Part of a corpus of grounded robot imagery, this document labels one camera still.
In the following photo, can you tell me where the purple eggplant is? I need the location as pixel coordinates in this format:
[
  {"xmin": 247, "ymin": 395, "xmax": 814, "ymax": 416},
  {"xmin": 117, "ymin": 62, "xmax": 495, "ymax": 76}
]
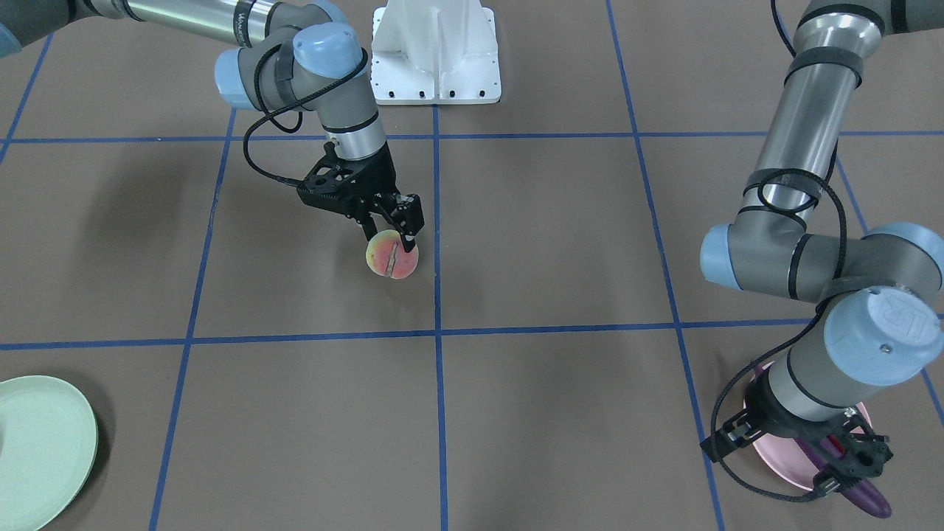
[{"xmin": 794, "ymin": 438, "xmax": 892, "ymax": 518}]

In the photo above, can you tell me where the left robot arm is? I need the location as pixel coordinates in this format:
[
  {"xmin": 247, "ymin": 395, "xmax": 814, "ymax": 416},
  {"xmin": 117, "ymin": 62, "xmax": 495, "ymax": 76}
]
[{"xmin": 699, "ymin": 1, "xmax": 942, "ymax": 503}]

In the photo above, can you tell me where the pink plate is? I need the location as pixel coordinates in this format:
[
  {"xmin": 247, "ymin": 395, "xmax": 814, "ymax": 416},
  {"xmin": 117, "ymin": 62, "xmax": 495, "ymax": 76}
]
[{"xmin": 752, "ymin": 361, "xmax": 879, "ymax": 492}]

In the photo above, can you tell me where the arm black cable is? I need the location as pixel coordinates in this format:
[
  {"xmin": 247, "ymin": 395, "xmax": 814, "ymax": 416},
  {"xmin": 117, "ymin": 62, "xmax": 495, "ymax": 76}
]
[
  {"xmin": 709, "ymin": 0, "xmax": 849, "ymax": 504},
  {"xmin": 243, "ymin": 29, "xmax": 369, "ymax": 185}
]

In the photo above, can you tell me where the peach fruit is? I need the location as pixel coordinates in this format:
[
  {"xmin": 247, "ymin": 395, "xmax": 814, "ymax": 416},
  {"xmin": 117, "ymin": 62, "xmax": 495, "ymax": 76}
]
[{"xmin": 365, "ymin": 229, "xmax": 420, "ymax": 280}]

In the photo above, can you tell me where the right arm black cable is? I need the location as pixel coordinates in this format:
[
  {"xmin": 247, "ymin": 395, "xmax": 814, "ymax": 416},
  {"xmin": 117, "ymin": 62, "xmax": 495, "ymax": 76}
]
[{"xmin": 243, "ymin": 29, "xmax": 369, "ymax": 185}]

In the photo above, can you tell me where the green plate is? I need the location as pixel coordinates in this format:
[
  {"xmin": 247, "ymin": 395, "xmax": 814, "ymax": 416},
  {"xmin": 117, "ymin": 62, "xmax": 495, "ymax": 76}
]
[{"xmin": 1, "ymin": 375, "xmax": 99, "ymax": 530}]

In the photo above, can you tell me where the white pedestal column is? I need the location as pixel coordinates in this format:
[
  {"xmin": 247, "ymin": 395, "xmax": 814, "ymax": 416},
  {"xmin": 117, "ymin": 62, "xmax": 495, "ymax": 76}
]
[{"xmin": 370, "ymin": 1, "xmax": 502, "ymax": 105}]

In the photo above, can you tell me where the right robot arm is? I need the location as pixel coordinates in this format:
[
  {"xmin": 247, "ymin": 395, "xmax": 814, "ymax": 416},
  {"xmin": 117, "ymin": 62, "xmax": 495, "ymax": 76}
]
[{"xmin": 1, "ymin": 1, "xmax": 424, "ymax": 257}]

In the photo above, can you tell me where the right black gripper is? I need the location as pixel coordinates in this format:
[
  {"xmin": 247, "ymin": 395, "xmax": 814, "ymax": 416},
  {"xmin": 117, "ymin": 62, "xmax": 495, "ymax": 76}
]
[{"xmin": 296, "ymin": 142, "xmax": 425, "ymax": 253}]

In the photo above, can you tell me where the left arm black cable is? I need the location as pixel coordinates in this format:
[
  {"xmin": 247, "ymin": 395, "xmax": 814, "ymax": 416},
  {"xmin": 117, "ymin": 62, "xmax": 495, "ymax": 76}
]
[{"xmin": 709, "ymin": 0, "xmax": 849, "ymax": 504}]

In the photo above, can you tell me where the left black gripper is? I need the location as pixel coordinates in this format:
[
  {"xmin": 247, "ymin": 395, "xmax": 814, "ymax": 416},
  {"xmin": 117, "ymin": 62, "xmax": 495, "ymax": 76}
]
[{"xmin": 699, "ymin": 383, "xmax": 893, "ymax": 496}]

